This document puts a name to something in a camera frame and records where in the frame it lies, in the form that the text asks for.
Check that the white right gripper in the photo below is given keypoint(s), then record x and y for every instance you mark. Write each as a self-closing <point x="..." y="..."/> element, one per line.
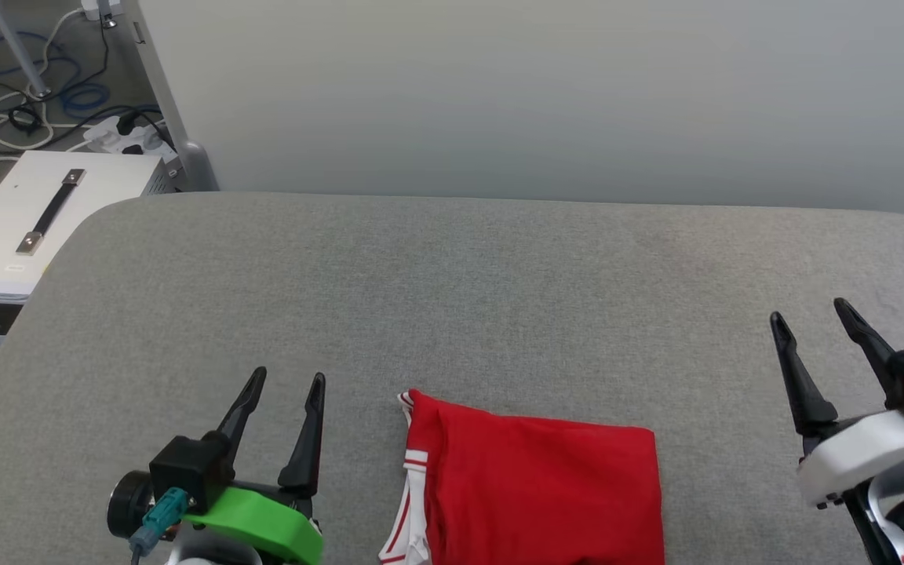
<point x="860" y="451"/>

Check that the white power strip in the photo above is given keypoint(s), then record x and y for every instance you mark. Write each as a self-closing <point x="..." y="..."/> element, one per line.
<point x="111" y="140"/>

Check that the red and white garment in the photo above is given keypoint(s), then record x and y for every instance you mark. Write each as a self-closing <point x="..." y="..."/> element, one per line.
<point x="538" y="486"/>

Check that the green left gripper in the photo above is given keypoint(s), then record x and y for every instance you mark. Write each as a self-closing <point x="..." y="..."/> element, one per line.
<point x="264" y="522"/>

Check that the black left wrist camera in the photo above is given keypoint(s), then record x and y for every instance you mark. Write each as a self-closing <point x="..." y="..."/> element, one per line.
<point x="185" y="467"/>

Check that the white partition panel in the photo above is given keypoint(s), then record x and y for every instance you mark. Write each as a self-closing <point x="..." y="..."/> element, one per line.
<point x="538" y="94"/>

